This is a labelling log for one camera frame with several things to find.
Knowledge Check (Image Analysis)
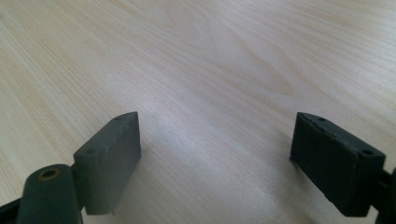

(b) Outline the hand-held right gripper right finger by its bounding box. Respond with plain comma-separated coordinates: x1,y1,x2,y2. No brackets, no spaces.
289,111,388,218

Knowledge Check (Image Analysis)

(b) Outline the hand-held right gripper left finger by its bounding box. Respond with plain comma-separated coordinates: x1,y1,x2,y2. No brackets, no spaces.
72,111,142,217

